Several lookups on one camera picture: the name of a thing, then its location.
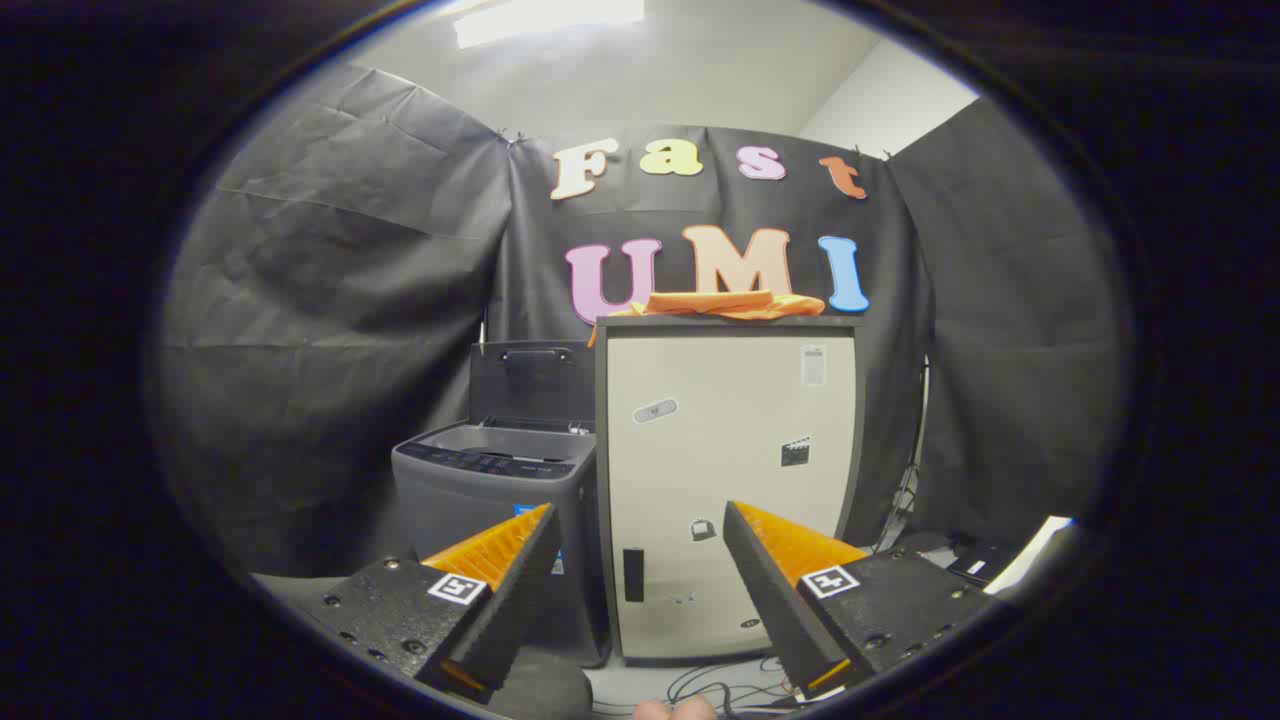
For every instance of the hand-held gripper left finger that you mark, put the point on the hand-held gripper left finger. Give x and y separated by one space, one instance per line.
510 620

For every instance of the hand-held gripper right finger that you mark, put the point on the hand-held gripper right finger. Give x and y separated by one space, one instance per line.
780 610

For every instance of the grey washing machine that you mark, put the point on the grey washing machine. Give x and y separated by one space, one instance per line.
470 510

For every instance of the dark washing machine lid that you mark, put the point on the dark washing machine lid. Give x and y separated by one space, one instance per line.
530 390

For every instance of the orange shirt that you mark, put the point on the orange shirt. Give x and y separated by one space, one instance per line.
740 303

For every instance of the person's dark trouser leg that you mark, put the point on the person's dark trouser leg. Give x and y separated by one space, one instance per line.
545 695

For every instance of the black flat device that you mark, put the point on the black flat device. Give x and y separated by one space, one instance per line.
980 562

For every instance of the white board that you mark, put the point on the white board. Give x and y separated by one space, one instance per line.
1035 550

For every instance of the black backdrop cloth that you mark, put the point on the black backdrop cloth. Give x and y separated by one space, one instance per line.
330 330

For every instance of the cream cabinet with dark frame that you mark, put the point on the cream cabinet with dark frame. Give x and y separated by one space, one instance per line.
720 470

